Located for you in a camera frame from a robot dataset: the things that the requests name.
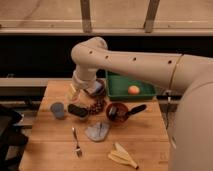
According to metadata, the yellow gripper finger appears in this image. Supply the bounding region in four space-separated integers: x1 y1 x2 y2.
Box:
68 84 77 94

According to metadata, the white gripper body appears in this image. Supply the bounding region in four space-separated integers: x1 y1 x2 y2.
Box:
72 75 95 89

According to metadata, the black eraser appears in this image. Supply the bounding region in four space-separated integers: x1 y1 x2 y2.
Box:
68 104 88 118

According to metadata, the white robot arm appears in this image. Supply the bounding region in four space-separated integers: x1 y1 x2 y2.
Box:
71 37 213 171

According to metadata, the blue plastic cup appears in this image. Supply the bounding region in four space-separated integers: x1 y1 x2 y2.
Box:
50 102 65 119

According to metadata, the small red cone toy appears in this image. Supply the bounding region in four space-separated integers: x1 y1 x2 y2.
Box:
68 93 78 103

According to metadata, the blue sponge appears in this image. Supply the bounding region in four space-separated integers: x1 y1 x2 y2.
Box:
87 81 102 94

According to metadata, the dark purple bowl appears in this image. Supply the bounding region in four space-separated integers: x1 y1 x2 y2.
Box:
84 79 105 97

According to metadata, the bunch of dark grapes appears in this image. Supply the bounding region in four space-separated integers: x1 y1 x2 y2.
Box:
87 99 106 115

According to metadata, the green plastic tray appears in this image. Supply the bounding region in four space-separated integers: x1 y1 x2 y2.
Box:
106 71 156 101

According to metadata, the orange bowl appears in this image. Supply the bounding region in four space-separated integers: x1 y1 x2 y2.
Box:
106 103 128 125

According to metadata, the grey blue cloth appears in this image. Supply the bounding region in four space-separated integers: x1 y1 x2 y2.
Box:
85 122 110 142

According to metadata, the orange fruit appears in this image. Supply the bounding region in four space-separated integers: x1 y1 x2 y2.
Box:
128 85 140 95

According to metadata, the silver fork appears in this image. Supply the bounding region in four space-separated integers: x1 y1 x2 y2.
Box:
72 127 82 158

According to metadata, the black chair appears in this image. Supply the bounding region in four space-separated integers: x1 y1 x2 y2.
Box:
0 104 28 171

